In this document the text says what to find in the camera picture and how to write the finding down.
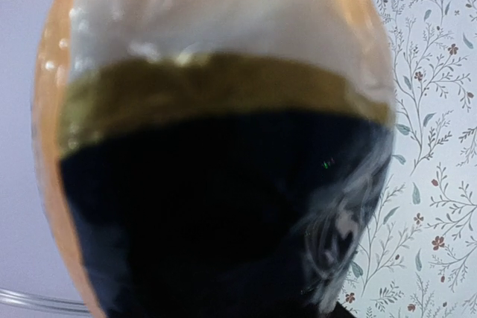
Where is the milk tea bottle dark label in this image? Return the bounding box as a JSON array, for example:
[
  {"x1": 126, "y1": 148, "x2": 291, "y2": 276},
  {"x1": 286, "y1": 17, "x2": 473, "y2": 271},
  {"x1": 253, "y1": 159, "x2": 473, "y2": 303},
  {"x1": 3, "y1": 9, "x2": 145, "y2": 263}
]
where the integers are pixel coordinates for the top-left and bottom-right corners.
[{"x1": 32, "y1": 0, "x2": 396, "y2": 317}]

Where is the floral tablecloth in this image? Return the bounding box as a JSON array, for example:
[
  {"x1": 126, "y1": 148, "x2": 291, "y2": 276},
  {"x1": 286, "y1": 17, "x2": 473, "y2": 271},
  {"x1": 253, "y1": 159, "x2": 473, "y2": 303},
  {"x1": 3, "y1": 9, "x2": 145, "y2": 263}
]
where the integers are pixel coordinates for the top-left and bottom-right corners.
[{"x1": 341, "y1": 0, "x2": 476, "y2": 317}]

